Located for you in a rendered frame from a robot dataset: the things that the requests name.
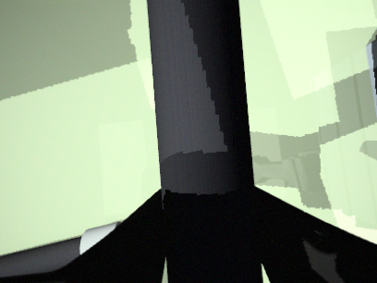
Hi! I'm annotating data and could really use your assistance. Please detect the dark grey cylinder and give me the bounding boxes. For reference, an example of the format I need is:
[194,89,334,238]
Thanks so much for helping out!
[147,0,263,283]

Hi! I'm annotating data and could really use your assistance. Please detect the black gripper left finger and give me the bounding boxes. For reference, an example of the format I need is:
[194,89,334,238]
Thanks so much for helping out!
[0,189,166,283]

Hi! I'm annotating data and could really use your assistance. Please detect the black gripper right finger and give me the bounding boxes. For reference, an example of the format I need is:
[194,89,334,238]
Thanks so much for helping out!
[254,186,377,283]

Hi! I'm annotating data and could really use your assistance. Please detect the dark grey rod with white end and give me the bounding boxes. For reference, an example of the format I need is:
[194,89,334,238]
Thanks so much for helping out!
[0,221,121,277]

